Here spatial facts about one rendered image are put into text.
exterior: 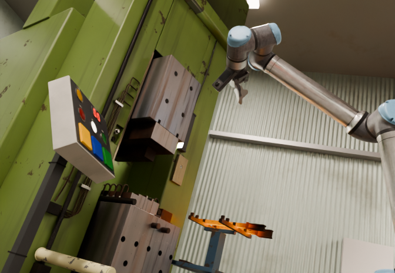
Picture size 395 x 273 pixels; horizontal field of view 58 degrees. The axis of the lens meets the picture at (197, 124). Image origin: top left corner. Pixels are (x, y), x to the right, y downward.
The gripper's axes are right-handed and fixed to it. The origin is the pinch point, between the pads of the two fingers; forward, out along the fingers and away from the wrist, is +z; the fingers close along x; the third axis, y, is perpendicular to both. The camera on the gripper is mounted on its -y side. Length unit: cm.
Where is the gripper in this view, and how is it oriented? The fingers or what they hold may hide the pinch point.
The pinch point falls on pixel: (230, 95)
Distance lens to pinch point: 171.4
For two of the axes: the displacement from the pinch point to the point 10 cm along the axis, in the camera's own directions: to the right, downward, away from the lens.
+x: -5.7, -6.7, 4.8
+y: 8.2, -4.7, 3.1
